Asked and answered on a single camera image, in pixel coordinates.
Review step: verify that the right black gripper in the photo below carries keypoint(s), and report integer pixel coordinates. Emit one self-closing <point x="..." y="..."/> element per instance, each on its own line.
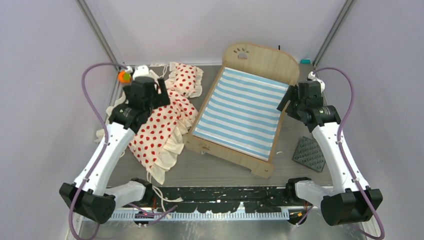
<point x="291" y="94"/>

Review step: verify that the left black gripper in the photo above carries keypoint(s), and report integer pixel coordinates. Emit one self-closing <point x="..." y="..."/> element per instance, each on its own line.
<point x="163" y="99"/>

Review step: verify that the strawberry print small pillow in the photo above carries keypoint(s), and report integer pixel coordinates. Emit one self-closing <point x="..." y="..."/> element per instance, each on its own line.
<point x="186" y="79"/>

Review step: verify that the strawberry print ruffled blanket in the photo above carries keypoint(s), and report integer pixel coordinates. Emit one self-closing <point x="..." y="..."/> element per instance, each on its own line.
<point x="158" y="142"/>

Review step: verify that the wooden pet bed frame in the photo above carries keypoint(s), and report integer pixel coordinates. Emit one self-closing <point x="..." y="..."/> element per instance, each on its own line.
<point x="261" y="61"/>

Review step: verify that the blue striped mattress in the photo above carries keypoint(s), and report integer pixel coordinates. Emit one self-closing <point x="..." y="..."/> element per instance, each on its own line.
<point x="242" y="114"/>

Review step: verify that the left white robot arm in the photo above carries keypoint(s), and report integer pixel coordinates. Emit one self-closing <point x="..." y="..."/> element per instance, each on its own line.
<point x="124" y="123"/>

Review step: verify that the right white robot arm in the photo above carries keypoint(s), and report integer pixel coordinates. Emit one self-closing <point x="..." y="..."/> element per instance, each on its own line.
<point x="345" y="175"/>

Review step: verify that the orange green toy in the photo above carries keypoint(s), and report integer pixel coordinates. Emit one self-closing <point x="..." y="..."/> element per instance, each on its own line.
<point x="125" y="75"/>

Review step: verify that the teal small block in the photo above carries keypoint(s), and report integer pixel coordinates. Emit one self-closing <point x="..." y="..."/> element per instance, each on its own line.
<point x="305" y="61"/>

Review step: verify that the black perforated pad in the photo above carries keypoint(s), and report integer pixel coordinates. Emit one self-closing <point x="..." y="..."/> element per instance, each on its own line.
<point x="309" y="154"/>

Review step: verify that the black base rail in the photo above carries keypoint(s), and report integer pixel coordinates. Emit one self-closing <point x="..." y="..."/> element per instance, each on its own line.
<point x="218" y="199"/>

